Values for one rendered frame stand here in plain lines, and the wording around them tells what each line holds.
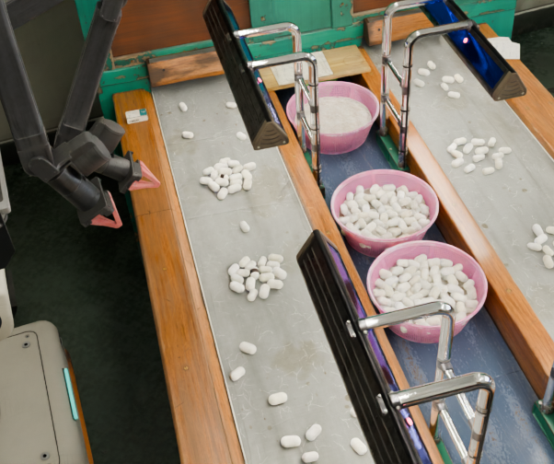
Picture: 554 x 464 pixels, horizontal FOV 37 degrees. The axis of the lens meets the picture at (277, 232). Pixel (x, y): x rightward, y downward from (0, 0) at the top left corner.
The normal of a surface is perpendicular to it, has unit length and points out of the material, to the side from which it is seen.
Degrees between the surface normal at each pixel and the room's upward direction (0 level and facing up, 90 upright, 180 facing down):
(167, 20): 90
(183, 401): 0
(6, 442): 0
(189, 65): 67
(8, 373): 0
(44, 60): 90
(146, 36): 90
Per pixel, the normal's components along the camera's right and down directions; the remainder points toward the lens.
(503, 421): -0.07, -0.72
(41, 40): 0.33, 0.63
